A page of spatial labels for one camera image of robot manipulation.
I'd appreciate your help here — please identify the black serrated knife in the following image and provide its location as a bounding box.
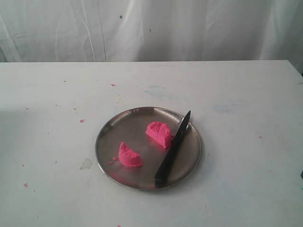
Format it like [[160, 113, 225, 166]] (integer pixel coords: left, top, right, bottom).
[[154, 110, 191, 189]]

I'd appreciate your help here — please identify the round steel plate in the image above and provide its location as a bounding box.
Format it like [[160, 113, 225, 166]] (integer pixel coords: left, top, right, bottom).
[[95, 107, 204, 191]]

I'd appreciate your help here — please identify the white backdrop curtain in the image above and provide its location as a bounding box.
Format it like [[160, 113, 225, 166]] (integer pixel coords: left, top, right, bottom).
[[0, 0, 303, 68]]

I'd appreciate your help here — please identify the pink dough half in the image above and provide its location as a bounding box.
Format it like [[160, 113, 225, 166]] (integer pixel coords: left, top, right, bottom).
[[118, 142, 143, 168]]

